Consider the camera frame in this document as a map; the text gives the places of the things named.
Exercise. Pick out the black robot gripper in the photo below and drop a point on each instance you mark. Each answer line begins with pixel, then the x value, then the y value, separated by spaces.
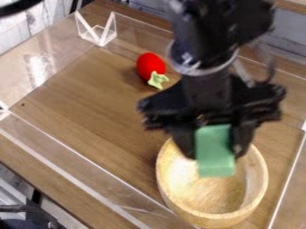
pixel 210 100

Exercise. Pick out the green rectangular block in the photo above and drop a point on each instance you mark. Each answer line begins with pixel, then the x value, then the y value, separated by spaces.
pixel 212 151

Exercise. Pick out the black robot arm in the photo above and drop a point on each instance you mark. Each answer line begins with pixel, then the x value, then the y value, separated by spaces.
pixel 210 29

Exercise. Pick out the brown wooden bowl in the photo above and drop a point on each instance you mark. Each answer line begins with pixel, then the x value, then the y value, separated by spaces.
pixel 210 202

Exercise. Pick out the red plush strawberry toy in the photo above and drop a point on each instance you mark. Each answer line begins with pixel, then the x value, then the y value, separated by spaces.
pixel 149 67

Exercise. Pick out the clear acrylic corner bracket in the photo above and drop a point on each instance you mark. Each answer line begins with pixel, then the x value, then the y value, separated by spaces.
pixel 97 34

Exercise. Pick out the clear acrylic barrier wall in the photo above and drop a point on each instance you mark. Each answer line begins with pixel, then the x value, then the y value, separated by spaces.
pixel 88 157

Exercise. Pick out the black clamp with cable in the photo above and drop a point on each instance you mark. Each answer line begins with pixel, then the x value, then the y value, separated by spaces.
pixel 21 214

